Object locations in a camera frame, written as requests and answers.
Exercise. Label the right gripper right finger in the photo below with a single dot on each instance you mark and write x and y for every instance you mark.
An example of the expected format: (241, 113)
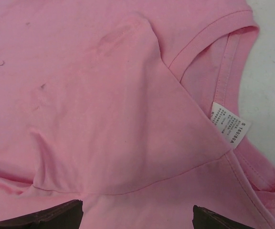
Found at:
(204, 218)

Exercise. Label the pink t shirt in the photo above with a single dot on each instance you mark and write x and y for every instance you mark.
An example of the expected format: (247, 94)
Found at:
(130, 106)

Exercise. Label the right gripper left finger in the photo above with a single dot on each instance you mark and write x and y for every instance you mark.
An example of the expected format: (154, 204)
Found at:
(67, 215)

